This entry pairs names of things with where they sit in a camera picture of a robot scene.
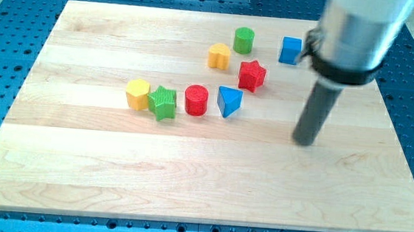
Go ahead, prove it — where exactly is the wooden board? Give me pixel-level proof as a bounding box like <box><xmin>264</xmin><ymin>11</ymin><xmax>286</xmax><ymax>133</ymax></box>
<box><xmin>0</xmin><ymin>1</ymin><xmax>414</xmax><ymax>232</ymax></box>

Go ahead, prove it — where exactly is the blue cube block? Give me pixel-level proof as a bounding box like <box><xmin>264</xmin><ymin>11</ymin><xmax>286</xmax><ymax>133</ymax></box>
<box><xmin>279</xmin><ymin>36</ymin><xmax>303</xmax><ymax>65</ymax></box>

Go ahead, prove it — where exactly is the green star block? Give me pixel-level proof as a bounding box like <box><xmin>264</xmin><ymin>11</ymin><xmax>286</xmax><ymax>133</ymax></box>
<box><xmin>148</xmin><ymin>86</ymin><xmax>177</xmax><ymax>121</ymax></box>

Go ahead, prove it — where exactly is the green cylinder block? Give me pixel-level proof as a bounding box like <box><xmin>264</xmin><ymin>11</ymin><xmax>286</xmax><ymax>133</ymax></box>
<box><xmin>233</xmin><ymin>27</ymin><xmax>255</xmax><ymax>55</ymax></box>

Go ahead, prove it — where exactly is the yellow heart block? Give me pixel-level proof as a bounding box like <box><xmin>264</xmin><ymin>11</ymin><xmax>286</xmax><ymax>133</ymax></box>
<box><xmin>207</xmin><ymin>43</ymin><xmax>230</xmax><ymax>70</ymax></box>

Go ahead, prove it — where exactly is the grey pusher rod tool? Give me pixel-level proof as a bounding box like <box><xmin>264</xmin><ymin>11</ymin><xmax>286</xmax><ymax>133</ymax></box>
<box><xmin>293</xmin><ymin>78</ymin><xmax>344</xmax><ymax>146</ymax></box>

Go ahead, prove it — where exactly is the silver robot arm cylinder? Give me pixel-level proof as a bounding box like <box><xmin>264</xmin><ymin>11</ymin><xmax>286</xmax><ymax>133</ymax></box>
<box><xmin>317</xmin><ymin>0</ymin><xmax>414</xmax><ymax>71</ymax></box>

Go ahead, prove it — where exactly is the black clamp ring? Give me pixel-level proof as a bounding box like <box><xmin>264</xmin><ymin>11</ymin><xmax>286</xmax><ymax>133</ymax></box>
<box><xmin>297</xmin><ymin>26</ymin><xmax>387</xmax><ymax>89</ymax></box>

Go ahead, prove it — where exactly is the red star block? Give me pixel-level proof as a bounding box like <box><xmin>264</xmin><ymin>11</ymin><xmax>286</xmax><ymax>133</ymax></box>
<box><xmin>238</xmin><ymin>61</ymin><xmax>267</xmax><ymax>93</ymax></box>

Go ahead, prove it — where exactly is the red cylinder block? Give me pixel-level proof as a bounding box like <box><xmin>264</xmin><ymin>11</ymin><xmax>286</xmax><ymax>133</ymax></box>
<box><xmin>184</xmin><ymin>84</ymin><xmax>209</xmax><ymax>116</ymax></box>

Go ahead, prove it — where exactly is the yellow hexagon block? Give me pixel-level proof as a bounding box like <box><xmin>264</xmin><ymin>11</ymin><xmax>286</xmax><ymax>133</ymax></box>
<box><xmin>125</xmin><ymin>79</ymin><xmax>151</xmax><ymax>111</ymax></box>

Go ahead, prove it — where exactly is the blue triangle block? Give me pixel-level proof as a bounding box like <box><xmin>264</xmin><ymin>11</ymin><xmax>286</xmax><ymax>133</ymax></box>
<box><xmin>217</xmin><ymin>86</ymin><xmax>244</xmax><ymax>118</ymax></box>

